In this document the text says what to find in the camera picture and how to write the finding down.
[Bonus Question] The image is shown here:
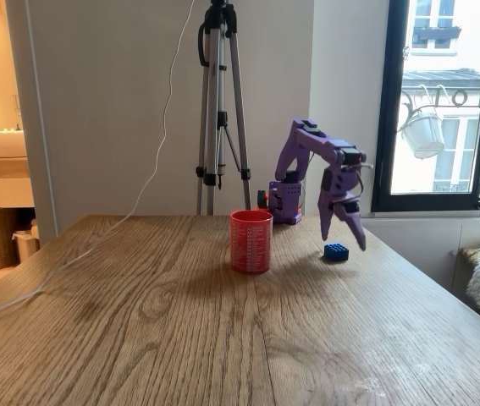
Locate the small white bin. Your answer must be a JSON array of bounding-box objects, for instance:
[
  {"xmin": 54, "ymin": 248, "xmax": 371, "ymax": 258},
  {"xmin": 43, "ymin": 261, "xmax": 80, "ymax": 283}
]
[{"xmin": 12, "ymin": 219, "xmax": 41, "ymax": 261}]

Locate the black window planter box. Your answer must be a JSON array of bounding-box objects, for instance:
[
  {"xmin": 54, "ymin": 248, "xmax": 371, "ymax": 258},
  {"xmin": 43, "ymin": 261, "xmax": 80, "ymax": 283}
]
[{"xmin": 412, "ymin": 25, "xmax": 463, "ymax": 43}]

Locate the white sink basin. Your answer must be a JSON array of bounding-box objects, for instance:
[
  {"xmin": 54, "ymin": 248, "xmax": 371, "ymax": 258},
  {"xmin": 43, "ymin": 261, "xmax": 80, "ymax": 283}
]
[{"xmin": 0, "ymin": 129, "xmax": 26, "ymax": 159}]

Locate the white cable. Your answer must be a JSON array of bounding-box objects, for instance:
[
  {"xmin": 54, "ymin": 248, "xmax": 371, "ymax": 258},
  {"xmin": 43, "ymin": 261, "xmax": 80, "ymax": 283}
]
[{"xmin": 0, "ymin": 0, "xmax": 196, "ymax": 335}]

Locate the blue toy brick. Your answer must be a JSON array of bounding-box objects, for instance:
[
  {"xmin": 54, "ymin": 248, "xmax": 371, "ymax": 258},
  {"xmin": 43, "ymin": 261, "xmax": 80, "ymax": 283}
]
[{"xmin": 323, "ymin": 243, "xmax": 350, "ymax": 262}]

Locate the silver black tripod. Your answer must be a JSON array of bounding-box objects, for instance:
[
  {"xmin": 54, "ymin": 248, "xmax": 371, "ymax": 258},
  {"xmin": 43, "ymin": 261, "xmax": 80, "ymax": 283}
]
[{"xmin": 195, "ymin": 0, "xmax": 252, "ymax": 216}]

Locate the cream fur throw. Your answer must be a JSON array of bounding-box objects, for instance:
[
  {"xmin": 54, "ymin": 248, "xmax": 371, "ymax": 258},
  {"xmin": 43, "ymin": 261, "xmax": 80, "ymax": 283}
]
[{"xmin": 455, "ymin": 246, "xmax": 480, "ymax": 318}]

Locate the red cup with white print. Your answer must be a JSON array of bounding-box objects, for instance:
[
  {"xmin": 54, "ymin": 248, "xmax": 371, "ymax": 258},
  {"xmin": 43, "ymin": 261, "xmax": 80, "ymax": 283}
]
[{"xmin": 229, "ymin": 208, "xmax": 274, "ymax": 275}]

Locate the wrought iron railing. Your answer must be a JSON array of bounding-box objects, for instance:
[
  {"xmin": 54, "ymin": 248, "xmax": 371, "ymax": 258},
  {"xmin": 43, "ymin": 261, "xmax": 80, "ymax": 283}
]
[{"xmin": 400, "ymin": 83, "xmax": 480, "ymax": 124}]

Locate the wooden vanity counter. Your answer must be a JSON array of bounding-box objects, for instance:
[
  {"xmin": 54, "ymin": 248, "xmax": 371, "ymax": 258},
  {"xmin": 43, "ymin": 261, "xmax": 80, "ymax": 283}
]
[{"xmin": 0, "ymin": 156, "xmax": 36, "ymax": 208}]

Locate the black window frame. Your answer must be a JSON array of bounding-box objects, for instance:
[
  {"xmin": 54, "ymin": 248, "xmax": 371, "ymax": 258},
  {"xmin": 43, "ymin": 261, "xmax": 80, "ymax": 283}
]
[{"xmin": 370, "ymin": 0, "xmax": 480, "ymax": 213}]

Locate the white hanging flower pot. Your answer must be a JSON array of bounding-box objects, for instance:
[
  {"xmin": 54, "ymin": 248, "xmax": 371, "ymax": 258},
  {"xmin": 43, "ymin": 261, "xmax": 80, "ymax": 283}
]
[{"xmin": 399, "ymin": 111, "xmax": 446, "ymax": 160}]

